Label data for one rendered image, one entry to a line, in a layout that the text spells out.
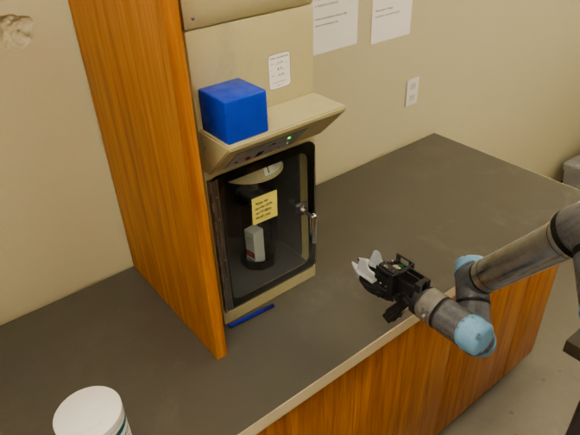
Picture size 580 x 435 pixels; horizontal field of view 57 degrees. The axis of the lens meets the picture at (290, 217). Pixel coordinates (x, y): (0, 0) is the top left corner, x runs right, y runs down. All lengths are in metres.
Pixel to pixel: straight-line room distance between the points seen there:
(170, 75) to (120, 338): 0.77
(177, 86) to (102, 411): 0.64
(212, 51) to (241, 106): 0.14
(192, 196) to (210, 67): 0.26
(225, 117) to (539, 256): 0.64
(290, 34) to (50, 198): 0.78
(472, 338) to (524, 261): 0.18
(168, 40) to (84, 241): 0.85
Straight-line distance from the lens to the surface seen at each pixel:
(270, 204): 1.35
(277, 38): 1.22
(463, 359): 2.08
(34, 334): 1.63
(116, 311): 1.61
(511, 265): 1.15
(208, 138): 1.13
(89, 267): 1.73
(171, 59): 0.99
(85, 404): 1.21
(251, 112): 1.09
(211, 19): 1.12
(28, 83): 1.47
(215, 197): 1.24
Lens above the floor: 1.98
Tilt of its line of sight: 34 degrees down
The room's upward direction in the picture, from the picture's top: 2 degrees counter-clockwise
